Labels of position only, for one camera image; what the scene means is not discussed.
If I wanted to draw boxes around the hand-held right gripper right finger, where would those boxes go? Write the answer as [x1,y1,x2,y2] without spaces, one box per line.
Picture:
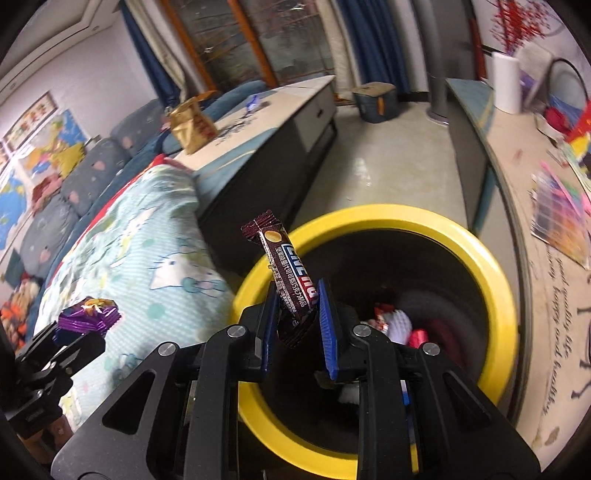
[316,277,541,480]

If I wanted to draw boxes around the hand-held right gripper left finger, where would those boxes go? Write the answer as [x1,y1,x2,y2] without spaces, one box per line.
[51,281,282,480]

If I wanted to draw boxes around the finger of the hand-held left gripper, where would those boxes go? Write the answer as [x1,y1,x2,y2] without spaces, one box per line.
[28,331,107,393]
[16,320,70,367]

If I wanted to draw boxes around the small purple candy wrapper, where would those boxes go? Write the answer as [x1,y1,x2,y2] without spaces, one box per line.
[58,298,122,333]

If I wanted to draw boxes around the brown chocolate bar wrapper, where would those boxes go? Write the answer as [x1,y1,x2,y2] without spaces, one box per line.
[241,210,319,348]

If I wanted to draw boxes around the yellow rimmed black bin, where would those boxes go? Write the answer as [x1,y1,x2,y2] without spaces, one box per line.
[232,205,520,474]

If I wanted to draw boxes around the orange plush toy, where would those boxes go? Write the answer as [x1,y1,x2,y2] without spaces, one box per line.
[0,279,42,352]

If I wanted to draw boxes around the dark teal cushion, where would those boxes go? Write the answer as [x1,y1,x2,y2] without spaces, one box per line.
[4,249,24,284]

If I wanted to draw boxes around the grey heart print cushion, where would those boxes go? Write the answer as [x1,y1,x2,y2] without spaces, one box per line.
[62,137,130,215]
[21,196,79,278]
[111,99,164,155]

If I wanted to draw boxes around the cartoon cat printed blanket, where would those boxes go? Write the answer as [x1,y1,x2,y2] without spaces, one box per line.
[34,154,238,435]

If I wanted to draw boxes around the world map poster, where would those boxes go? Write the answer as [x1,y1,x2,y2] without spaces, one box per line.
[0,171,33,250]

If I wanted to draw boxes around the pile of red pink clothes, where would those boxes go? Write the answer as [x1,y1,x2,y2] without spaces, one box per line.
[31,178,63,213]

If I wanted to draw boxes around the yellow pillow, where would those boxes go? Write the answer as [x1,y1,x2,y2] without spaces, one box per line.
[51,143,88,178]

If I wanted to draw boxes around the country map poster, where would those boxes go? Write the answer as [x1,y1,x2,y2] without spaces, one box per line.
[21,110,88,176]

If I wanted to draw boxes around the brown paper bag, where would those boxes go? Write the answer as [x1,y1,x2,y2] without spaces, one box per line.
[168,91,220,155]

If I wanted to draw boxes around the small dark stool box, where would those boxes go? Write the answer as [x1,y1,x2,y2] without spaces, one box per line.
[352,82,398,124]

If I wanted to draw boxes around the blue fabric sofa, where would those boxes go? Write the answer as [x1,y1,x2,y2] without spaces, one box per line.
[0,80,269,352]

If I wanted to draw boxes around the grey coffee table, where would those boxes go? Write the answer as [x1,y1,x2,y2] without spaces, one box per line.
[173,75,338,278]

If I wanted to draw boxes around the printed top television cabinet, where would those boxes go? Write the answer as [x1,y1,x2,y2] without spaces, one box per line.
[445,78,591,472]

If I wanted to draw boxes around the colourful bead organiser box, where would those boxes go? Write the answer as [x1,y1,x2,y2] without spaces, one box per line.
[530,168,591,271]

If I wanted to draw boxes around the grey tower air conditioner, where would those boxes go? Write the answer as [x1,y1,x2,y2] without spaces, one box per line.
[411,0,476,126]

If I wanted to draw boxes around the wooden framed sliding glass door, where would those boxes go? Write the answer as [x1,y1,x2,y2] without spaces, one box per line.
[159,0,338,97]

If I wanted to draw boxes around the blue curtain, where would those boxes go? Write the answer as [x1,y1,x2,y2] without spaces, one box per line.
[335,0,411,95]
[119,0,185,109]

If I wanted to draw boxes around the white ribbed vase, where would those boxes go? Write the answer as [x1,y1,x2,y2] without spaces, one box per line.
[490,51,525,114]

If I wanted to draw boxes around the colourful painting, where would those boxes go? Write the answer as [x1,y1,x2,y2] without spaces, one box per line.
[561,99,591,190]

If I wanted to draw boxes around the white purple canvas picture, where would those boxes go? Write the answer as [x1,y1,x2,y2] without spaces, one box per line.
[517,46,555,112]

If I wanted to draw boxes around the red berry branches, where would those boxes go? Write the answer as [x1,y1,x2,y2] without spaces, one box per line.
[489,0,557,56]

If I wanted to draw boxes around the framed embroidery wall picture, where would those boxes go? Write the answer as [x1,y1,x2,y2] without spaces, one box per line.
[2,91,58,151]

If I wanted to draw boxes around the black hoop handle basket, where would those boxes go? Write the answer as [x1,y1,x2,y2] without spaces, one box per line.
[545,58,591,121]

